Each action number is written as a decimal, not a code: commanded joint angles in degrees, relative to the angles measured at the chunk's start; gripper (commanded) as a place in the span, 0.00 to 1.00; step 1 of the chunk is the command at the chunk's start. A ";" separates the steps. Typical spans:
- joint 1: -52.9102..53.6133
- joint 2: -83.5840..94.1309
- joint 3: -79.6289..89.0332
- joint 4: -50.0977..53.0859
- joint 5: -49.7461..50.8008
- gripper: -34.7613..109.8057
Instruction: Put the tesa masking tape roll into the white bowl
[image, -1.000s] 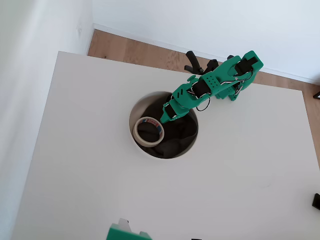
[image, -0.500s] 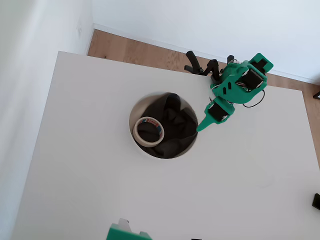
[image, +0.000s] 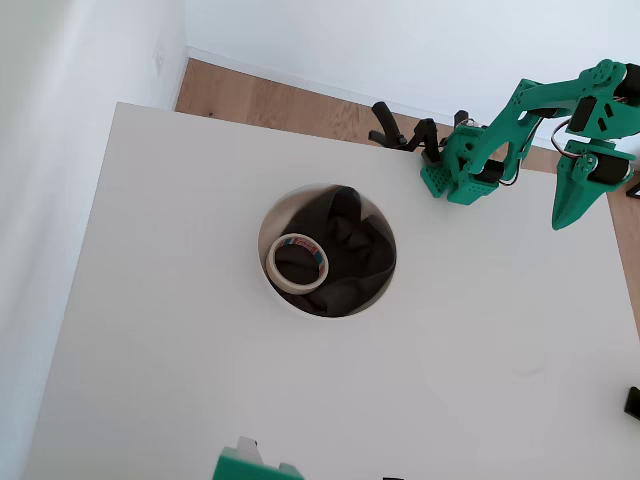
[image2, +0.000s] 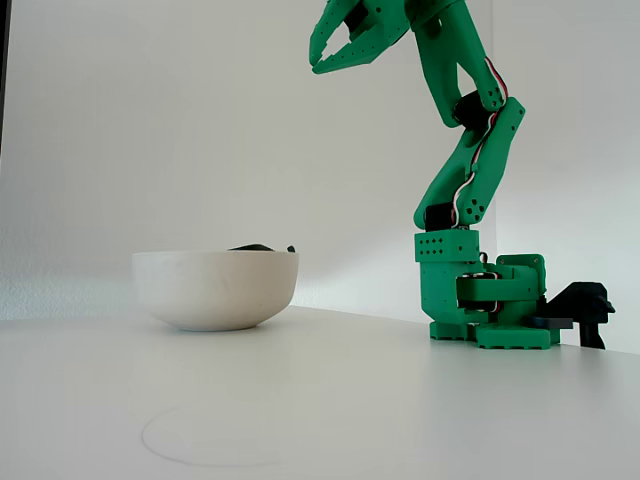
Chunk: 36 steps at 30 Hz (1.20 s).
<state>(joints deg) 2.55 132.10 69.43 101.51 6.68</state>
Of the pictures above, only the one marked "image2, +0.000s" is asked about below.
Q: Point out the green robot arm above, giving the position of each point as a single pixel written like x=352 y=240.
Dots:
x=445 y=280

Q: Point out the black cloth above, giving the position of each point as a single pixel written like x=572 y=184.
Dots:
x=255 y=247

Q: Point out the black table clamp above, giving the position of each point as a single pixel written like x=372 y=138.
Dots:
x=580 y=300

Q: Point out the dark vertical frame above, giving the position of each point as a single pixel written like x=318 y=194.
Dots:
x=3 y=50

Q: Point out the dark cloth-lined table hole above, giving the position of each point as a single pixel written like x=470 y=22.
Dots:
x=215 y=290

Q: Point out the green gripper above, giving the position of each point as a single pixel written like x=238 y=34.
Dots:
x=376 y=36

